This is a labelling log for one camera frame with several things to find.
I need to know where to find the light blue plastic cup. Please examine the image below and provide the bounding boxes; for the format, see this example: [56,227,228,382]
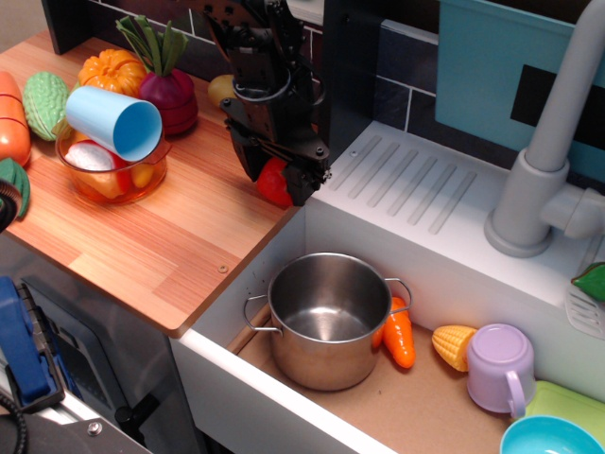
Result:
[65,86,163,162]

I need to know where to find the teal panel with black window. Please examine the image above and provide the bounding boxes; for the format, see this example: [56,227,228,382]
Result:
[434,0,605,183]

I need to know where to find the green plastic plate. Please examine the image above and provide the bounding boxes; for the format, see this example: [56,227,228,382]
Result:
[526,380,605,439]

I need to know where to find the white toy sink unit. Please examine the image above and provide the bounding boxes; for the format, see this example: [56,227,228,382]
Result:
[172,123,604,453]

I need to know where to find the black coiled cable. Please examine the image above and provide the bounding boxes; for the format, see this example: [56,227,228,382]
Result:
[0,392,28,454]

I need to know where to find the grey toy faucet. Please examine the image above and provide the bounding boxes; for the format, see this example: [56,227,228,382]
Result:
[484,1,604,258]

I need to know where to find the yellow toy potato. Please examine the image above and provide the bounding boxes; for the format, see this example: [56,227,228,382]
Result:
[207,74,235,108]

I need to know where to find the orange toy pumpkin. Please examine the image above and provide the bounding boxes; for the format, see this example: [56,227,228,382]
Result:
[78,49,147,98]

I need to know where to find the white and red toy food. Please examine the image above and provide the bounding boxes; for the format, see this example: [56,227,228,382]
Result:
[65,140,128,171]

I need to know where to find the purple toy radish with leaves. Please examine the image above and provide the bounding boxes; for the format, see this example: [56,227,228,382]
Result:
[116,15,199,135]

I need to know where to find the stainless steel pot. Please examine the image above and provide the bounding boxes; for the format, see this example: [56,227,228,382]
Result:
[262,253,414,392]

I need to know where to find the blue clamp device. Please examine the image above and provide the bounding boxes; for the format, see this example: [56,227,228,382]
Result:
[1,276,64,413]

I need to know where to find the large orange toy carrot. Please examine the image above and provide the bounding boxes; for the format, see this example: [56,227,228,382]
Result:
[0,71,31,166]

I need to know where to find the orange transparent glass bowl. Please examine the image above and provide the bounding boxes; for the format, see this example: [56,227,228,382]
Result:
[56,127,171,204]

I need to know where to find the lilac plastic mug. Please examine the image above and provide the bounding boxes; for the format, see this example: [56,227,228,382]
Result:
[467,323,537,419]

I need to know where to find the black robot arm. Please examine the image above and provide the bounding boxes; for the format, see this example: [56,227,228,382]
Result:
[202,1,330,206]

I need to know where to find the black oven door knob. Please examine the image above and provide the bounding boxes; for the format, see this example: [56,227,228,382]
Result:
[114,393,160,437]

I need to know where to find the turquoise plastic bowl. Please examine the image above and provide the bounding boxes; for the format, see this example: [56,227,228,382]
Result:
[499,415,604,454]

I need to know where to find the white slotted spatula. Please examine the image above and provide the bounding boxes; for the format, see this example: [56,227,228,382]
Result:
[564,235,605,341]

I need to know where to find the yellow toy corn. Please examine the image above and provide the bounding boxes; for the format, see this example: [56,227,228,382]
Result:
[432,325,477,373]

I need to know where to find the red toy strawberry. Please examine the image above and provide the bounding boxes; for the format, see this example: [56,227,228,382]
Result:
[256,157,293,207]

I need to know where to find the green toy vegetable at right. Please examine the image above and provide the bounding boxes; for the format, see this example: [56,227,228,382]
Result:
[571,262,605,303]

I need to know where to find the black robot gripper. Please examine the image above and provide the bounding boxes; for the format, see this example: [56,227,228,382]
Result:
[220,70,331,206]

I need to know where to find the green toy bitter gourd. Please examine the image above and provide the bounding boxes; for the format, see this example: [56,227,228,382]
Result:
[23,72,69,142]

